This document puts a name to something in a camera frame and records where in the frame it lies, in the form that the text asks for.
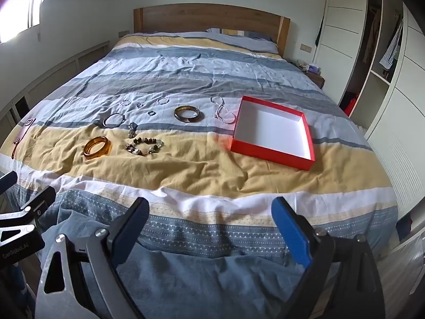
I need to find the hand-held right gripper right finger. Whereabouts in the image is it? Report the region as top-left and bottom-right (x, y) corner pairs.
(271, 196), (383, 319)

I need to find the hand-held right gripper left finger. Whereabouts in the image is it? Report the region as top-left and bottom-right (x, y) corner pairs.
(35, 197), (150, 319)

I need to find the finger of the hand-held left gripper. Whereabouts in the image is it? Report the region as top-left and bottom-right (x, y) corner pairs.
(0, 171), (18, 194)
(0, 186), (56, 237)

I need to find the amber translucent bangle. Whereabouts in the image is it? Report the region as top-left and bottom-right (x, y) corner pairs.
(83, 136), (112, 160)

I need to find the brown bead bracelet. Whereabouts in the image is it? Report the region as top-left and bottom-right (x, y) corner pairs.
(125, 136), (164, 156)

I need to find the thin dark metal bangle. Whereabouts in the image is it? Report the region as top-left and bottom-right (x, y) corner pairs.
(103, 112), (125, 128)

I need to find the red shallow cardboard box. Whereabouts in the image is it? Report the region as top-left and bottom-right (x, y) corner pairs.
(230, 95), (315, 171)

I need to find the brown stone bangle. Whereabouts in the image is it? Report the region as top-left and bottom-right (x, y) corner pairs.
(173, 105), (201, 122)

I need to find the silver chain bracelet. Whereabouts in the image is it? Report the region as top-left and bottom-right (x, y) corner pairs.
(210, 96), (237, 125)

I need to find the pink cased phone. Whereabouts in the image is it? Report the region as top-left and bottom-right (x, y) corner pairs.
(18, 117), (36, 142)

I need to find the red item in wardrobe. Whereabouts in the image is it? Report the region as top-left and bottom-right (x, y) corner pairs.
(343, 94), (360, 117)

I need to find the wooden nightstand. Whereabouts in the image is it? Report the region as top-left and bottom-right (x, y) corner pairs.
(300, 62), (325, 89)

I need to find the window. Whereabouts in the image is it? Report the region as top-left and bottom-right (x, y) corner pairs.
(0, 0), (62, 44)

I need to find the blue grey pillow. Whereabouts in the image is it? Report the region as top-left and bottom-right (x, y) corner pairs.
(206, 27), (279, 54)

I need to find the hanging striped shirt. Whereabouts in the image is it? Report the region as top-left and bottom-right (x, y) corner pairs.
(379, 16), (404, 71)

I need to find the white wardrobe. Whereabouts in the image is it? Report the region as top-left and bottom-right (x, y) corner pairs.
(313, 0), (425, 221)

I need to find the wooden headboard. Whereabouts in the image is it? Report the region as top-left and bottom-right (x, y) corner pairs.
(133, 3), (291, 58)

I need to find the white low wall cabinet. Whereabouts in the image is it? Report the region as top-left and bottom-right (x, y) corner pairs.
(0, 40), (110, 125)

